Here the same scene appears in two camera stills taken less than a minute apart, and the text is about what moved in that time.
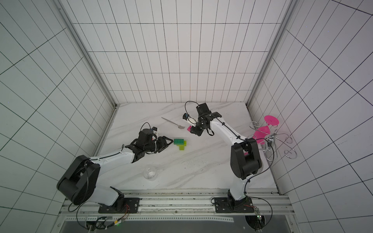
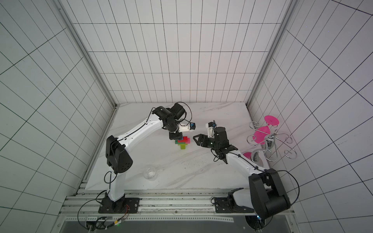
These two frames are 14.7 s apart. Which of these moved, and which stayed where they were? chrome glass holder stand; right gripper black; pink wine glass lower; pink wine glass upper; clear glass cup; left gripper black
Moved: right gripper black; left gripper black
Stayed: chrome glass holder stand; pink wine glass lower; clear glass cup; pink wine glass upper
